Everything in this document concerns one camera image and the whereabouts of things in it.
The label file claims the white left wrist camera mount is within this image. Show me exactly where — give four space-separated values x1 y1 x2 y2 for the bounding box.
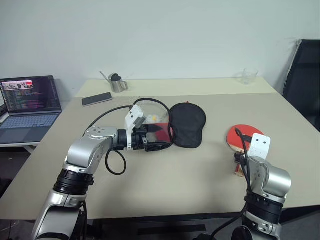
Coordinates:
124 104 146 152

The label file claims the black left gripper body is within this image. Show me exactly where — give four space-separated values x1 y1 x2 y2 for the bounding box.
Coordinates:
131 124 150 152

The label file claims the small steel watering can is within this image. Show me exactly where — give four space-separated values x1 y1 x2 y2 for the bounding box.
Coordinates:
99 71 130 93

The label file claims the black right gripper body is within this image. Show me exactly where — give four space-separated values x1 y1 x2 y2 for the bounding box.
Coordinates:
233 151 245 166

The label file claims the black smartphone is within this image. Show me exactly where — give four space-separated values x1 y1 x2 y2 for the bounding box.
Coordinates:
81 92 113 108

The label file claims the black office chair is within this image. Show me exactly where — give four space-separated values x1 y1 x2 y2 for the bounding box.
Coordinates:
282 39 320 133

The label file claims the clear plastic cup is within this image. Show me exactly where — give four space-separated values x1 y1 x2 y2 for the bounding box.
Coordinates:
233 67 259 86

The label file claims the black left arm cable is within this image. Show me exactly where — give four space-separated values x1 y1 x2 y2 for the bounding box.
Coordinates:
84 105 132 176

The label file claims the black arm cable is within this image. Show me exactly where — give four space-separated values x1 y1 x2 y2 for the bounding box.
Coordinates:
211 127 253 237
84 105 132 176

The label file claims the grey open laptop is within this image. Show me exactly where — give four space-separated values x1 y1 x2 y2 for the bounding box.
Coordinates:
0 75 63 145

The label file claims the red table tennis paddle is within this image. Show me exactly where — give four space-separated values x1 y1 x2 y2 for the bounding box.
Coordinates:
226 124 265 178
149 121 173 144

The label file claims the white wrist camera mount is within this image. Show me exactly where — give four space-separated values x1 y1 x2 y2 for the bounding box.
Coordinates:
249 133 272 160
124 104 146 152

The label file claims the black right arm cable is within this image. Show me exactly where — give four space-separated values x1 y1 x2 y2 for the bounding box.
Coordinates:
211 127 253 237

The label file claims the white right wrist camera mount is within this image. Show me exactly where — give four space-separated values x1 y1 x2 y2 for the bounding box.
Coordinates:
249 133 272 160

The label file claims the black clear paddle case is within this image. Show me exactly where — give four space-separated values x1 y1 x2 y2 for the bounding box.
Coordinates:
133 97 208 149

